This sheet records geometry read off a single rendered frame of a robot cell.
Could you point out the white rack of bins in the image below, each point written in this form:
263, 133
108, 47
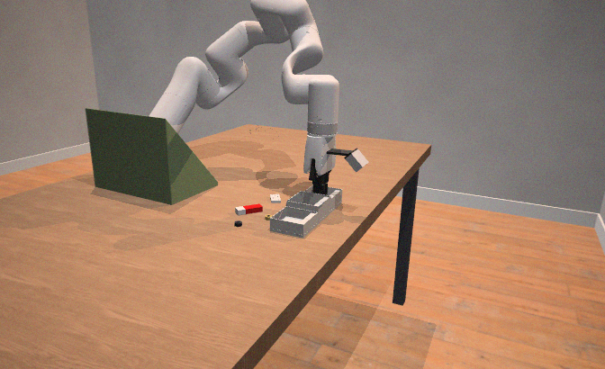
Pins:
304, 211

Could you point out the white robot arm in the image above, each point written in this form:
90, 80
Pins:
278, 21

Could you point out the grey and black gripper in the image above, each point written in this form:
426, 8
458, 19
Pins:
316, 160

